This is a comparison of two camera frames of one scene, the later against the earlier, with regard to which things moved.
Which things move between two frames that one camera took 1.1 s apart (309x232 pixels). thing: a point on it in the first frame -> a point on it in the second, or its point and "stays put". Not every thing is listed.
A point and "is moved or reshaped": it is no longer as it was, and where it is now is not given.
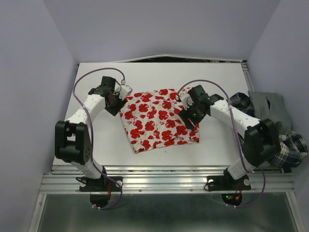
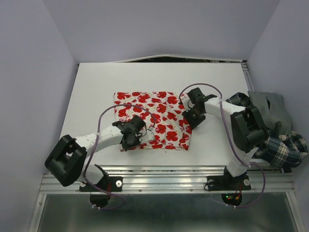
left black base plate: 102,184 stays put
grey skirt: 272,106 stays put
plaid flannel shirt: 293,148 stays put
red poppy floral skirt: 152,120 is moved or reshaped
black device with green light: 226,182 stays put
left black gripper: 115,110 -> 126,146
